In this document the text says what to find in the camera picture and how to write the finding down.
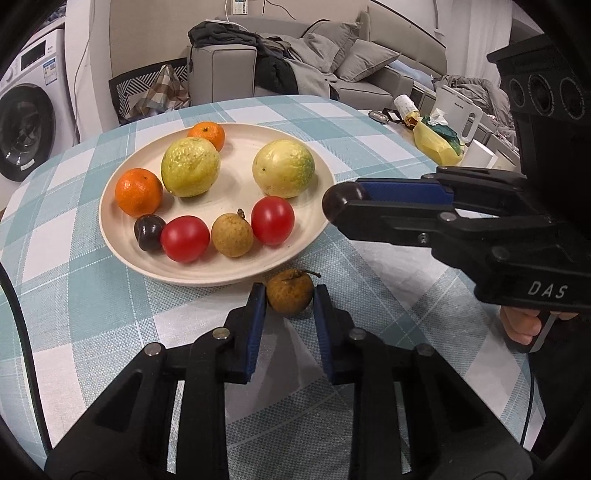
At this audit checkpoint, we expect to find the brown longan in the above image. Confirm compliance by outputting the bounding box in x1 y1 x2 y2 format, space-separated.
266 268 322 316
211 209 254 258

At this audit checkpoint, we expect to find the red tomato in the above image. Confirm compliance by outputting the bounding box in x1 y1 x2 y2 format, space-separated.
160 215 211 263
252 196 296 246

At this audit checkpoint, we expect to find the large green guava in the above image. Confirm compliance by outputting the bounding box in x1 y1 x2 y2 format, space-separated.
252 139 315 199

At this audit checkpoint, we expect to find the person's right hand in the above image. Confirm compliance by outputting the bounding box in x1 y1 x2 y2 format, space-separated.
499 306 585 346

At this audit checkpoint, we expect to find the white side table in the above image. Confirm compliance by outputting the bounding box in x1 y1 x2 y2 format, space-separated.
362 109 518 172

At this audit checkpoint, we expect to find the yellow bag on side table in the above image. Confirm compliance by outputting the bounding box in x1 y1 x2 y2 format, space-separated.
413 116 464 166

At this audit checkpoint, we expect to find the dark plum on plate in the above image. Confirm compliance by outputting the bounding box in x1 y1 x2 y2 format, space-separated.
134 214 166 252

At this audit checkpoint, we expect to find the cream round plate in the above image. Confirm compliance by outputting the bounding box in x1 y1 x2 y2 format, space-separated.
98 123 335 287

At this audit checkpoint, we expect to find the grey sofa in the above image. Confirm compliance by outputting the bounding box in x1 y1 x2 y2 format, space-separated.
187 2 448 110

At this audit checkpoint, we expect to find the grey sofa cushion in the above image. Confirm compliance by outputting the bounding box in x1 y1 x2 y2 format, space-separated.
335 39 400 83

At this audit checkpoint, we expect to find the orange mandarin near guava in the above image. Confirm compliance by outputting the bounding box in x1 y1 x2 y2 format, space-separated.
115 168 163 218

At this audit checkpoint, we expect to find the smaller yellow-green guava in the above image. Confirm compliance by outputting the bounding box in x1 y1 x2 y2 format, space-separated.
161 137 221 198

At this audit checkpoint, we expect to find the dark clothes pile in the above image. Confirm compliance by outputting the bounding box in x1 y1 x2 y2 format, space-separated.
187 21 339 102

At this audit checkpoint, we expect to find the orange mandarin far side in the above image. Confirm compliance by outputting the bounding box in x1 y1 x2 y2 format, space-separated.
187 121 225 152

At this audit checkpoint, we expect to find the plaid cloth on chair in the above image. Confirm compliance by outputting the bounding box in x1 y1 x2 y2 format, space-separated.
126 64 190 120

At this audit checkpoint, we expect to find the black patterned chair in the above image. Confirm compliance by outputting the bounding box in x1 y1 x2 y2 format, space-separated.
109 58 188 125

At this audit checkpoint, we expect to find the white washing machine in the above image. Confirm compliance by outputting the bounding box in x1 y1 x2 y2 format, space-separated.
0 25 78 206

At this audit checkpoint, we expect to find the white box with handle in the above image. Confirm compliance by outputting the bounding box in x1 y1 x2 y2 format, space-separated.
430 85 484 143

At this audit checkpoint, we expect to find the white wall control panel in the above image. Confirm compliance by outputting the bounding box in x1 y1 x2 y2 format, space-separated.
230 0 249 15

